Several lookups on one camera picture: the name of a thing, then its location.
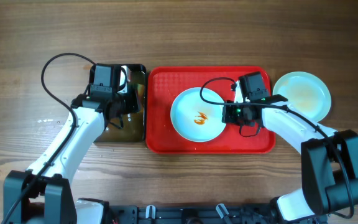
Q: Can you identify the white plate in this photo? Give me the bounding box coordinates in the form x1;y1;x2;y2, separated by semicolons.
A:
273;71;332;122
170;87;226;142

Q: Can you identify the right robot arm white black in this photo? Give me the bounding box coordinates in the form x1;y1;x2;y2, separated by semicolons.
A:
223;72;358;223

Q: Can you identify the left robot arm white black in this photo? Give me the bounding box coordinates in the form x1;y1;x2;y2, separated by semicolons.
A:
2;63;146;223

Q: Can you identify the black water tray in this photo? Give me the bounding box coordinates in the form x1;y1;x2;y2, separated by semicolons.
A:
86;63;146;142

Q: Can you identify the red plastic tray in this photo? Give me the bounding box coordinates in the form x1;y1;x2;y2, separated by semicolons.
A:
145;66;276;154

